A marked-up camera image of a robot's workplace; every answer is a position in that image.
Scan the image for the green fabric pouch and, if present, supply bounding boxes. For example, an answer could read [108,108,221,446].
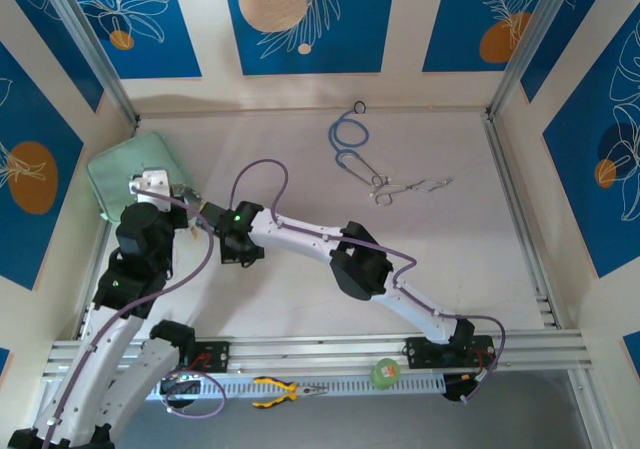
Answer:
[86,132,189,223]

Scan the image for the aluminium side rail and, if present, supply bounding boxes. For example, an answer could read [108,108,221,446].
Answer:
[482,112,559,328]
[73,216,112,341]

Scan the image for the green tape roll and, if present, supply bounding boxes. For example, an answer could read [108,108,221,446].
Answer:
[369,357,401,389]

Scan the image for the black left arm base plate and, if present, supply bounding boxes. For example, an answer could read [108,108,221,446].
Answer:
[192,339,232,373]

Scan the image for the yellow-handled pliers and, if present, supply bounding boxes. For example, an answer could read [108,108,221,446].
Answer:
[251,376,329,409]

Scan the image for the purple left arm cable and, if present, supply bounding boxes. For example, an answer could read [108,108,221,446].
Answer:
[42,186,226,449]

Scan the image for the metal wire tongs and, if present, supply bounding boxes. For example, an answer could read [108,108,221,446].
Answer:
[368,175,455,207]

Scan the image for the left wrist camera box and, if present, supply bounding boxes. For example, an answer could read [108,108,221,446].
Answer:
[128,167,174,203]

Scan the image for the grey slotted cable duct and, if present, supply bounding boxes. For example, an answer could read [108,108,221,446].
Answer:
[149,372,447,401]

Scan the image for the blue stethoscope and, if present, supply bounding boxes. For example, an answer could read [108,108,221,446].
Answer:
[327,99,390,201]

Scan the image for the aluminium frame post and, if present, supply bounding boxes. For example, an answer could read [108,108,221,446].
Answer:
[35,0,141,125]
[567,368,614,449]
[484,0,586,120]

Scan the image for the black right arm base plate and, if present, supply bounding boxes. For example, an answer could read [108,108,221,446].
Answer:
[405,334,496,370]

